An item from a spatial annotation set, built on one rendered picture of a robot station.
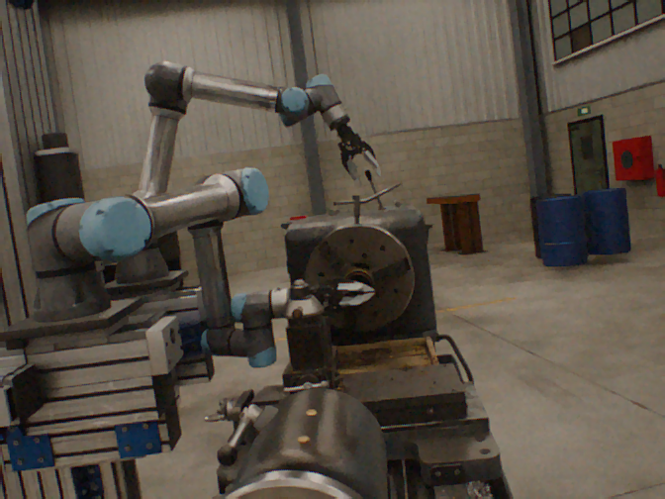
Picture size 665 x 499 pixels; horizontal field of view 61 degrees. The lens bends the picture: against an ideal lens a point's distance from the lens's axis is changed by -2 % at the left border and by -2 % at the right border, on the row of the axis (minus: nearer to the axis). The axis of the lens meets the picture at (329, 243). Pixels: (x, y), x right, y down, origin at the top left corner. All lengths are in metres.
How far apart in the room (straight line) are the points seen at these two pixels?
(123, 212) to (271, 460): 0.74
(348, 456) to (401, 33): 12.28
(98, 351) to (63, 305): 0.11
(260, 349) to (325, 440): 1.01
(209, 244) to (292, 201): 10.10
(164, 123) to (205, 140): 9.82
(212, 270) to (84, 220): 0.50
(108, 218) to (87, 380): 0.34
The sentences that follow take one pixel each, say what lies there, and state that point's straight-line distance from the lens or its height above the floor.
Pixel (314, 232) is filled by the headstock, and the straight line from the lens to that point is 1.82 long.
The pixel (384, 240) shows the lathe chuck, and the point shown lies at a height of 1.18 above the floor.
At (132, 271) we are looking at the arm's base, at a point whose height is 1.19.
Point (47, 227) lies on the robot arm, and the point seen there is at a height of 1.35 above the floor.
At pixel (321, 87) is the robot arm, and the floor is 1.66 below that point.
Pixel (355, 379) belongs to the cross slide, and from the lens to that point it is 1.15.
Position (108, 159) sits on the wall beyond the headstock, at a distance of 11.86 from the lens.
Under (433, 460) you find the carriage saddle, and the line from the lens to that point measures 0.97.
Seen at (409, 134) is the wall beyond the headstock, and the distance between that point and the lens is 12.20.
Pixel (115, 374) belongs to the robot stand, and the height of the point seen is 1.04.
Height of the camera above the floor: 1.34
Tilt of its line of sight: 5 degrees down
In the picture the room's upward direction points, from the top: 8 degrees counter-clockwise
